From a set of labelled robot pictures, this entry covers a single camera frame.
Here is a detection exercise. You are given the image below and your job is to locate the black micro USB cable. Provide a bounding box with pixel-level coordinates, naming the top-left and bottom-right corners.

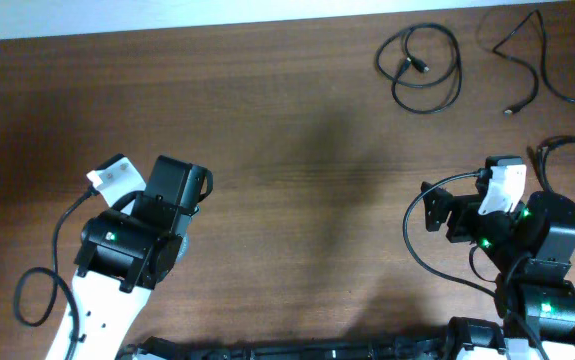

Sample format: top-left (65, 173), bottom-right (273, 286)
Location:
top-left (491, 8), bottom-right (575, 116)

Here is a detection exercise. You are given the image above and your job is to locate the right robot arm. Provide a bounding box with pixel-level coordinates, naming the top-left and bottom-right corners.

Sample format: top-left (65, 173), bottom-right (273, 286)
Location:
top-left (414, 155), bottom-right (575, 359)

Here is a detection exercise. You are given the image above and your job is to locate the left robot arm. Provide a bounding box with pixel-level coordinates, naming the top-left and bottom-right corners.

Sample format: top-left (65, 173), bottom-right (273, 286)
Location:
top-left (47, 154), bottom-right (213, 359)

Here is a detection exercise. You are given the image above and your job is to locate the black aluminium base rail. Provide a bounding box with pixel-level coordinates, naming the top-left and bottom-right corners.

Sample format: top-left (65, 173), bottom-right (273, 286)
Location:
top-left (116, 326), bottom-right (508, 360)

